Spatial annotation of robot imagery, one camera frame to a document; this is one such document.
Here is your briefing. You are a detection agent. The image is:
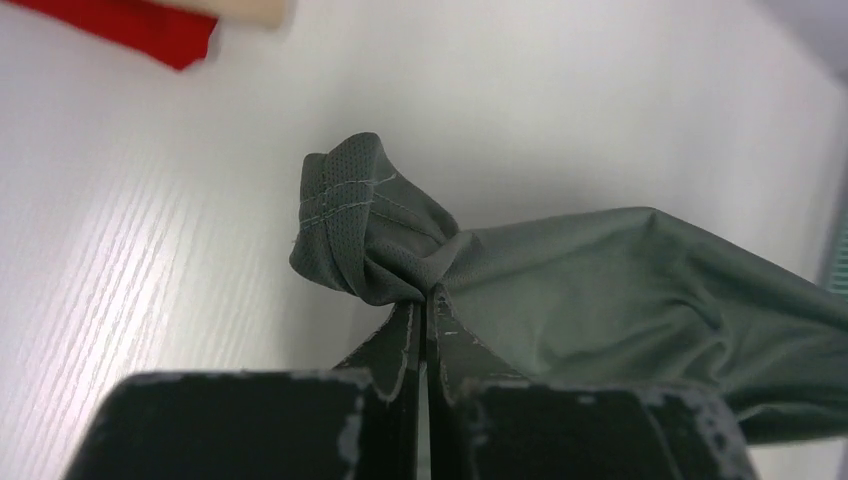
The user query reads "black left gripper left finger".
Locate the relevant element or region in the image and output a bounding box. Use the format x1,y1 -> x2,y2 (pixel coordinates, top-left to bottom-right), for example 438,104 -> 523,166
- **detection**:
66,302 -> 422,479

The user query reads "grey t shirt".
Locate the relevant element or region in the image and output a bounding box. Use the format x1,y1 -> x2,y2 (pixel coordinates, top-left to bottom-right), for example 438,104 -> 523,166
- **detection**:
290,133 -> 847,444

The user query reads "red folded t shirt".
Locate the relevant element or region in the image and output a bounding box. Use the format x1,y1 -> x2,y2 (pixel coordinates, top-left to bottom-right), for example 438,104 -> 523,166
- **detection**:
11,0 -> 218,71

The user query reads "beige folded t shirt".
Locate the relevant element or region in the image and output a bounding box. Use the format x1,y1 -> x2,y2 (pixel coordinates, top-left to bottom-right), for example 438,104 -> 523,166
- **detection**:
152,0 -> 288,29

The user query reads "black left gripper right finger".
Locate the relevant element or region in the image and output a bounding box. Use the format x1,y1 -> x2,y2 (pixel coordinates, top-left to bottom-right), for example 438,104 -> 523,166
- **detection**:
427,286 -> 756,479

